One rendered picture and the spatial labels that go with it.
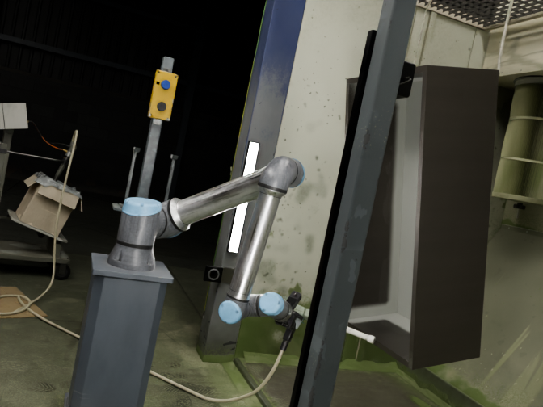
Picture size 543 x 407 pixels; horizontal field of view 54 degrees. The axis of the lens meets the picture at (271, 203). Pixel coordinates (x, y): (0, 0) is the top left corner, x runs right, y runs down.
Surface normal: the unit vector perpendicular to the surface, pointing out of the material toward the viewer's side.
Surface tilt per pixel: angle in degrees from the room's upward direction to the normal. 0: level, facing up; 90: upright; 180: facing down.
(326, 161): 90
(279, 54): 90
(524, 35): 90
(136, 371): 90
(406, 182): 102
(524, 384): 57
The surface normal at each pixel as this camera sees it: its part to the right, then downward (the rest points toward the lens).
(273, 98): 0.33, 0.12
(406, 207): -0.93, 0.04
